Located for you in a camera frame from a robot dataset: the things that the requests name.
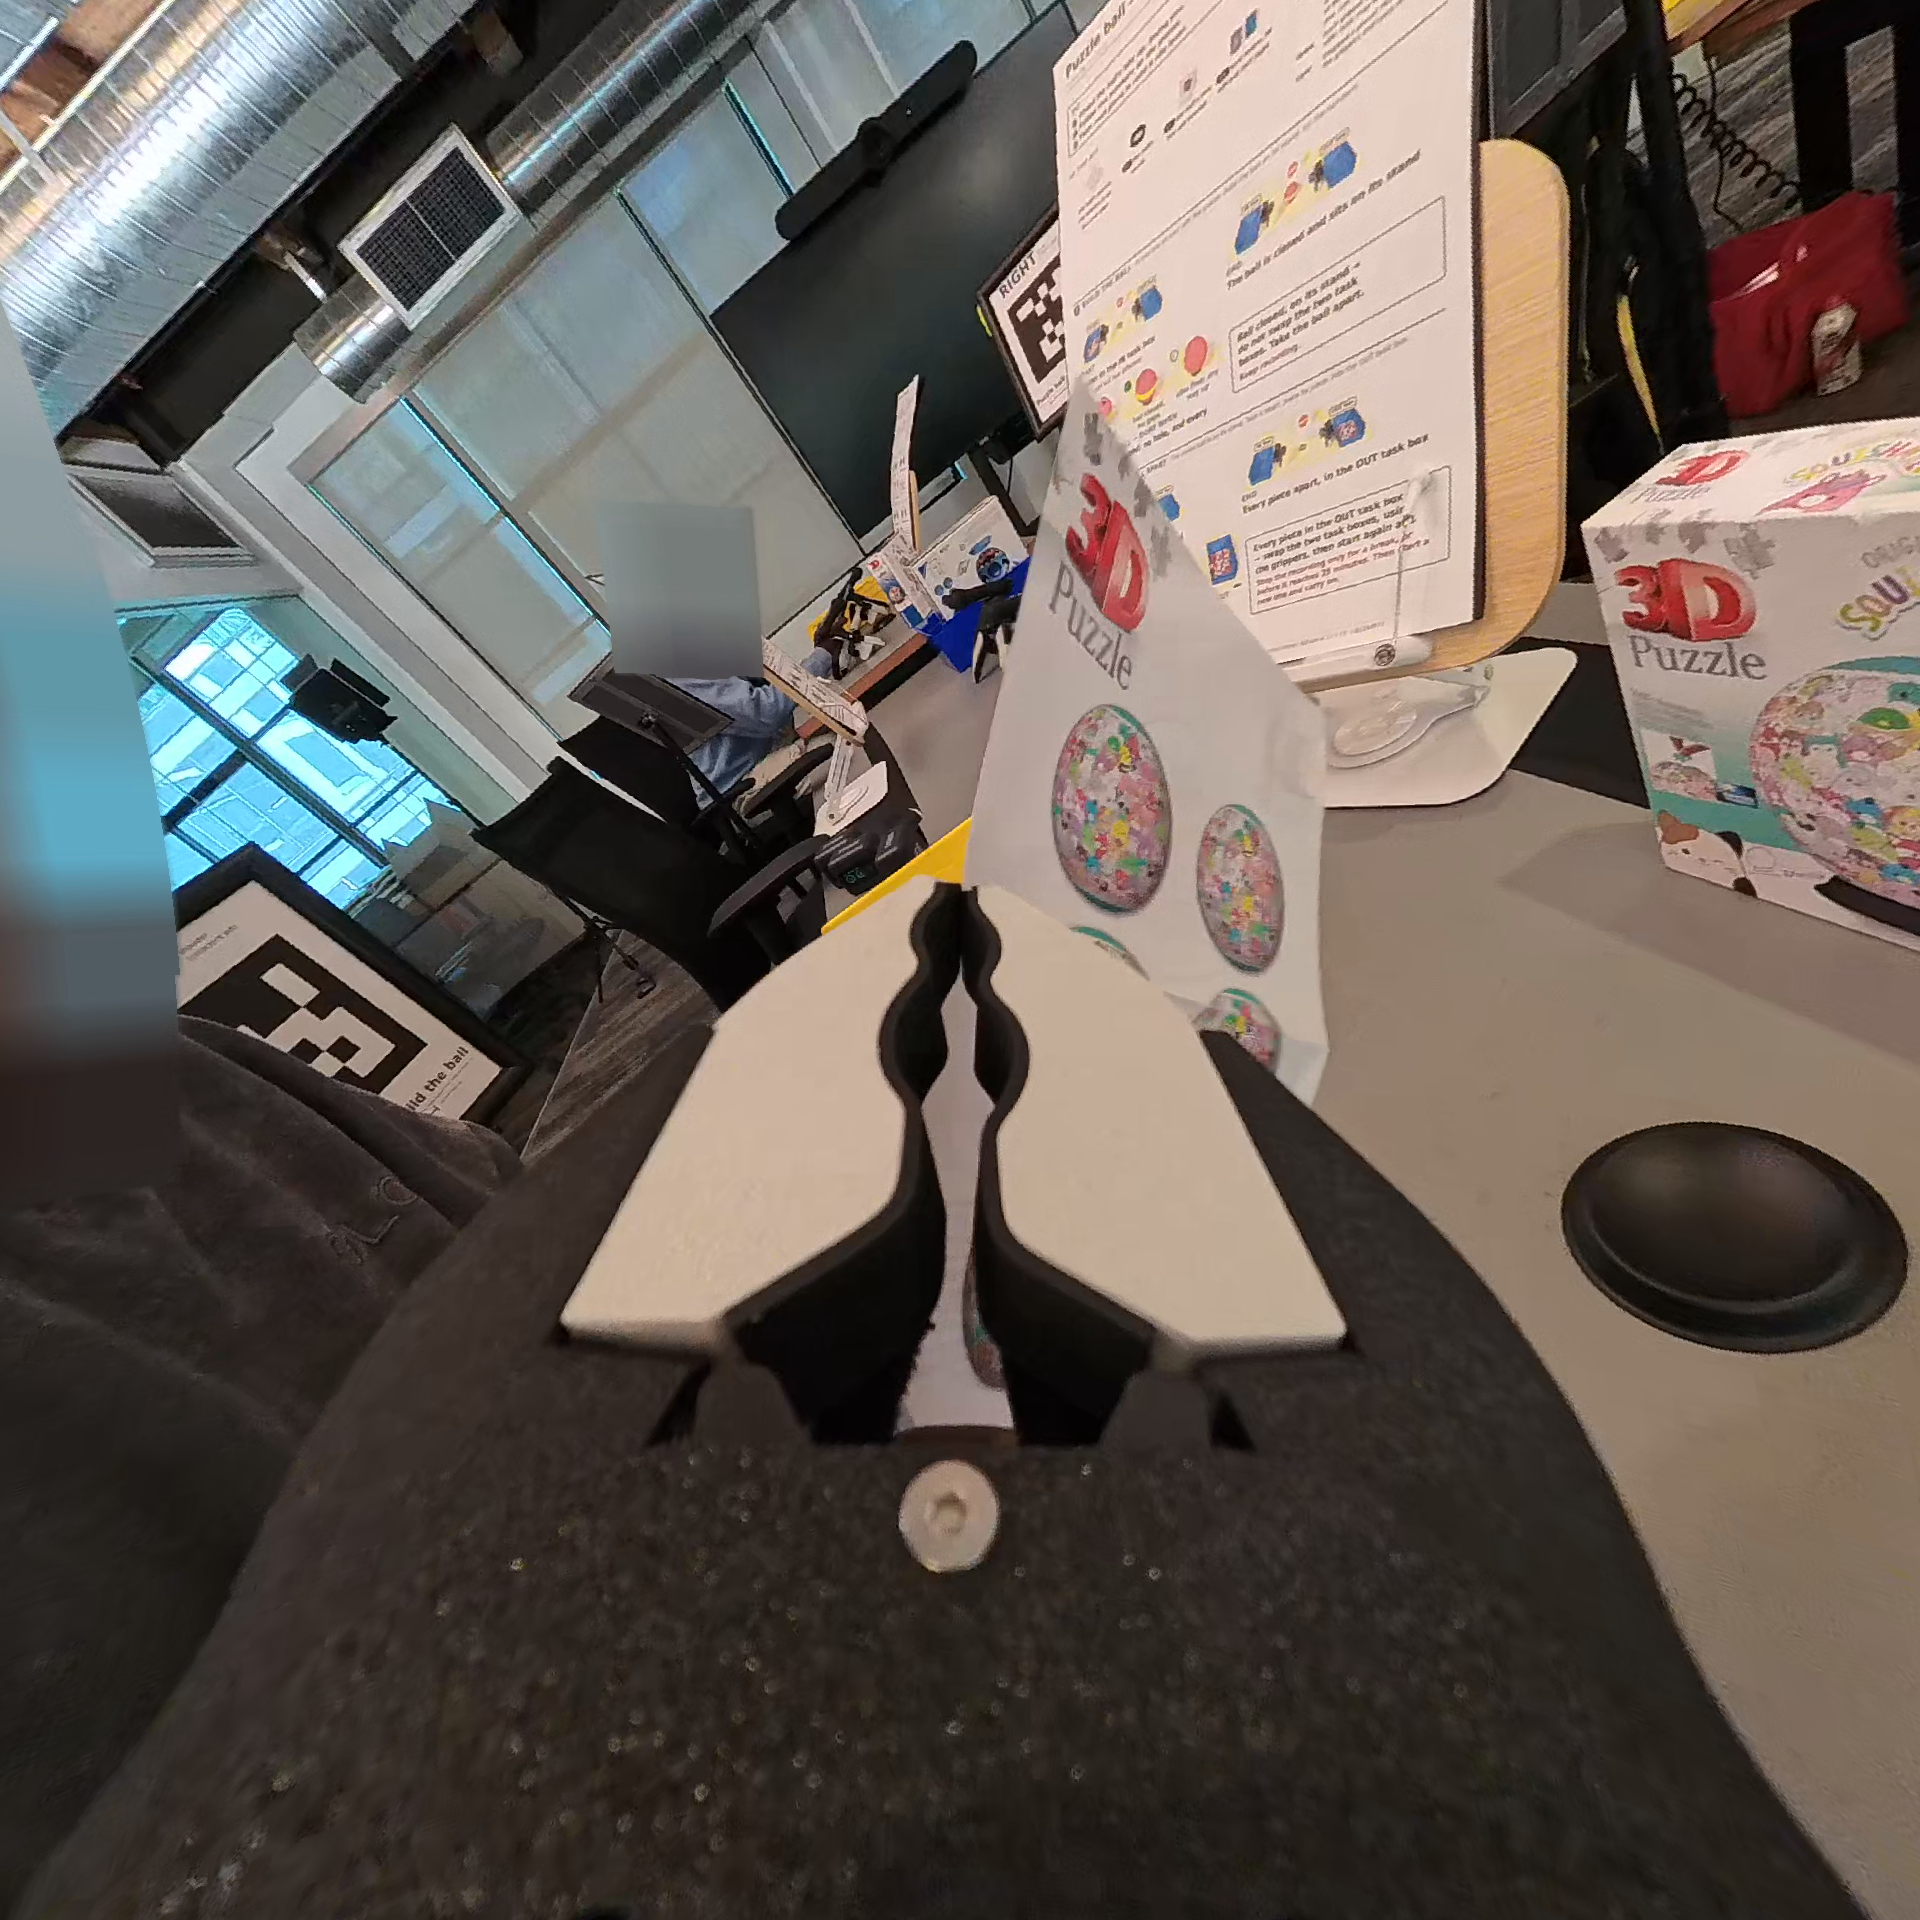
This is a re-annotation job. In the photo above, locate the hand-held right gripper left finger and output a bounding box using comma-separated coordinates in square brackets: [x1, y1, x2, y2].
[559, 885, 963, 1443]

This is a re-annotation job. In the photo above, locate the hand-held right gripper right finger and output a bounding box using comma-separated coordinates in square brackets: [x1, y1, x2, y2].
[964, 885, 1348, 1443]

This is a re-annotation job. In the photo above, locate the yellow plastic bin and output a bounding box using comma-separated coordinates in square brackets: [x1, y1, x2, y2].
[824, 816, 976, 935]

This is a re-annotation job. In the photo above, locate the white printed instruction leaflet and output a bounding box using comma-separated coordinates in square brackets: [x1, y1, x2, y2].
[896, 375, 1328, 1427]

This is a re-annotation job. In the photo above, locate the small puzzle box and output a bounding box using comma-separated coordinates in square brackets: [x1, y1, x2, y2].
[863, 502, 1039, 617]

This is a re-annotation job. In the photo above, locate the colourful puzzle ball box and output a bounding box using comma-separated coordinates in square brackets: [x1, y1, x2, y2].
[1582, 420, 1920, 950]

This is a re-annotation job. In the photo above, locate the black office chair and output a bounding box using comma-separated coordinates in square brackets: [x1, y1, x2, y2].
[471, 667, 842, 1008]

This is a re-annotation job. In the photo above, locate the framed marker sign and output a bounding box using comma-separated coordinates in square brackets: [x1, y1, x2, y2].
[172, 848, 531, 1126]

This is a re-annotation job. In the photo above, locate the black round stand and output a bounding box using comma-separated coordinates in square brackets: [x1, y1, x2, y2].
[1560, 1121, 1911, 1355]

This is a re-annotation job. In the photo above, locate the person's dark grey garment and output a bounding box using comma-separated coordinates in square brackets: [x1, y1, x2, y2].
[0, 1019, 528, 1920]

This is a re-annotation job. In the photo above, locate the black white marker tag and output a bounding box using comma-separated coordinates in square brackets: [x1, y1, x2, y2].
[978, 201, 1086, 441]

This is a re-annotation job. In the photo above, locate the white air vent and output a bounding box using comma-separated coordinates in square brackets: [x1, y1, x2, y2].
[336, 128, 528, 332]

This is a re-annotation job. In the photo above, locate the black soundbar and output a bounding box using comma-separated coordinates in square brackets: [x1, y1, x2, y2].
[776, 40, 976, 243]

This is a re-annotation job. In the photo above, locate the red bag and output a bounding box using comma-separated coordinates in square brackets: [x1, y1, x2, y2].
[1708, 192, 1911, 422]

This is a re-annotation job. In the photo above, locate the black wall screen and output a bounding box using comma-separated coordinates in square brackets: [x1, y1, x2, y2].
[710, 59, 1082, 549]

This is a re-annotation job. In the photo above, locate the silver spiral duct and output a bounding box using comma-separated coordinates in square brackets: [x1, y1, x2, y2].
[0, 0, 934, 400]

